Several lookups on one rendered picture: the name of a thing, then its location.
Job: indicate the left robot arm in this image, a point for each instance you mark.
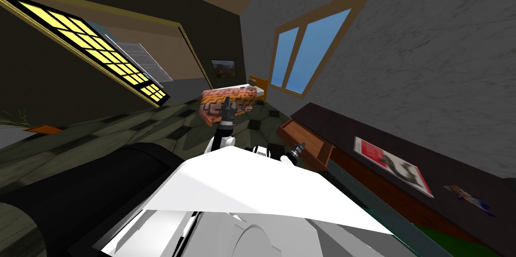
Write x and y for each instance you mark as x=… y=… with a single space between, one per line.
x=80 y=192

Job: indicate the dark framed wall picture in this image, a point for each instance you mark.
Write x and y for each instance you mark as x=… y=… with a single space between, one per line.
x=224 y=68

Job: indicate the dark wooden desk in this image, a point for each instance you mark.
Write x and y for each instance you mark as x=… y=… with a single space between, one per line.
x=463 y=168

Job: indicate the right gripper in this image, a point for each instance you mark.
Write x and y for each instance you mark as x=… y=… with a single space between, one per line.
x=299 y=149

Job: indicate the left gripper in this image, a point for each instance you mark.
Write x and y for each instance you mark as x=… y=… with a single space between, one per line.
x=228 y=113

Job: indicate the blue window with brown frame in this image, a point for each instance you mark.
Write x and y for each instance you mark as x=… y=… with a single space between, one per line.
x=310 y=51

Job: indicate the yellow lit grid window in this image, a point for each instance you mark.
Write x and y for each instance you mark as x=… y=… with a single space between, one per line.
x=96 y=49

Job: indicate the orange flat shape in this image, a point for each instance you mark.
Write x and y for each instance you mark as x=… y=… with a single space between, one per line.
x=42 y=129

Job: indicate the bed with orange patterned blanket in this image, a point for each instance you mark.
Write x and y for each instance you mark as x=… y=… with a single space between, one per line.
x=242 y=97

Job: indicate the brown wooden drawer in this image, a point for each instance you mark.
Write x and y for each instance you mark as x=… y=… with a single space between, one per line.
x=308 y=142

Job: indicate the small blue and tan figure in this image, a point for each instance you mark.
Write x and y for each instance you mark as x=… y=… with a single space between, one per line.
x=467 y=197

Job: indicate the white grid window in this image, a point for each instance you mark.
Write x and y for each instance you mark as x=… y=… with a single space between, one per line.
x=145 y=61

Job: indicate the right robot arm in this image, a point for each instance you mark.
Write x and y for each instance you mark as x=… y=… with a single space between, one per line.
x=288 y=158

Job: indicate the red and white magazine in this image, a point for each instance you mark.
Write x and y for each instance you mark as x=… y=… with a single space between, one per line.
x=393 y=166

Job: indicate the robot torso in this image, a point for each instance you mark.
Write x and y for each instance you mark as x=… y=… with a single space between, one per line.
x=242 y=184

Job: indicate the green plant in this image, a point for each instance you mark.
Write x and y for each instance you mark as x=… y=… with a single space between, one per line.
x=14 y=120

